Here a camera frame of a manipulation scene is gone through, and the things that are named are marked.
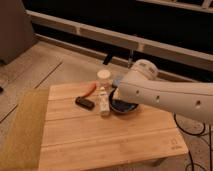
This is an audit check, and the dark ceramic bowl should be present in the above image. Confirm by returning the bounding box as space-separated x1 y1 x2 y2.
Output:
109 90 138 114

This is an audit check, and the white plastic bottle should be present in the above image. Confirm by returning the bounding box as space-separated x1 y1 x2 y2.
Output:
99 87 110 116

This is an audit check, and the black rectangular block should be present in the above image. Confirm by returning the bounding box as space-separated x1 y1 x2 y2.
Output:
75 97 95 109

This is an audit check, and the clear jar white lid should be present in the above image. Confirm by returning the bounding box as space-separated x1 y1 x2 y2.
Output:
97 69 111 89

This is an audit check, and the black table leg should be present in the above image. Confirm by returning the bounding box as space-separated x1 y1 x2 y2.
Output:
103 54 114 65

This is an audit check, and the black cable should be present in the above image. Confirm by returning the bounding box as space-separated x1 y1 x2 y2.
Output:
172 113 213 171

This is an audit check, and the wooden table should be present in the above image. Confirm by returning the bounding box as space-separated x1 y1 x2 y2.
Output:
39 83 188 171

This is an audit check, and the yellow-green cloth mat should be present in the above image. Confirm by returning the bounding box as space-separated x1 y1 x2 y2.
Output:
0 89 49 171

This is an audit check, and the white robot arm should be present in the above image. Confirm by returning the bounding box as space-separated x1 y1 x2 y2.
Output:
118 59 213 125

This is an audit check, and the grey cabinet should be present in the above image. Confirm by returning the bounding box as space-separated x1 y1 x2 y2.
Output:
0 0 37 64

